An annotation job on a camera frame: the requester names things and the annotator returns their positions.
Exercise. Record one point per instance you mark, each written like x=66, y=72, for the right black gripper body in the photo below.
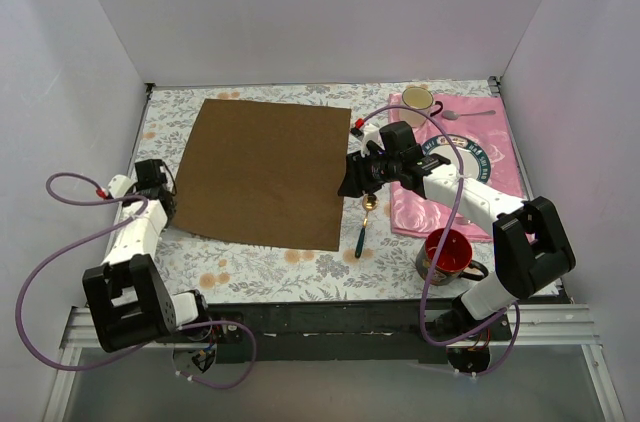
x=358, y=173

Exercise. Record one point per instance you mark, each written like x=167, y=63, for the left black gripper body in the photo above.
x=166, y=201

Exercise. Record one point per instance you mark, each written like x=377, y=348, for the gold spoon teal handle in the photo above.
x=369, y=203

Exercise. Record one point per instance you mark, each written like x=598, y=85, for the brown cloth napkin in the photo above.
x=265, y=174

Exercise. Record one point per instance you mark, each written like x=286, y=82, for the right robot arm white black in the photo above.
x=531, y=247

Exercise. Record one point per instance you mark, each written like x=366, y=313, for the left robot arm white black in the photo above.
x=128, y=300

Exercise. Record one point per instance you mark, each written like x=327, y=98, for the cream enamel mug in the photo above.
x=415, y=102

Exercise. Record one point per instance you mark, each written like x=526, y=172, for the silver spoon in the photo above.
x=452, y=115

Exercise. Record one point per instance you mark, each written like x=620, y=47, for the white plate dark rim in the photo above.
x=475, y=159

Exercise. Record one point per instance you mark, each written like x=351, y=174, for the silver fork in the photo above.
x=462, y=220

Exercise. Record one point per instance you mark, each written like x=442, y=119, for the floral tablecloth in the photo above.
x=237, y=273

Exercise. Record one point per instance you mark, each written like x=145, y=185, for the pink satin cloth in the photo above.
x=413, y=216

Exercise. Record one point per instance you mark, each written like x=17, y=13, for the red interior dark mug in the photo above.
x=455, y=261

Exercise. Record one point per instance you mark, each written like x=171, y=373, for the black base bar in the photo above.
x=334, y=331

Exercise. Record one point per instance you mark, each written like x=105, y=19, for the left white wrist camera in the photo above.
x=119, y=186

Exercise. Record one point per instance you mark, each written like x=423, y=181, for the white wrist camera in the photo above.
x=368, y=136
x=119, y=186

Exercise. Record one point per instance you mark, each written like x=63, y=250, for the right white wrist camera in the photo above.
x=368, y=136

